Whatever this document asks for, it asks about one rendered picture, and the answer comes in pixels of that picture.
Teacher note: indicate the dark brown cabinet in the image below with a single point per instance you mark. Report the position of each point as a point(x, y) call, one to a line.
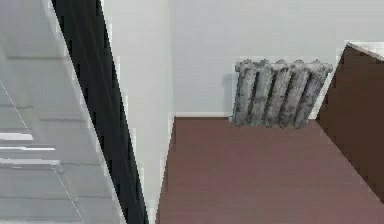
point(358, 116)

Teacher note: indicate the grey ribbed radiator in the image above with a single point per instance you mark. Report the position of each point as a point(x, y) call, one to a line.
point(280, 95)

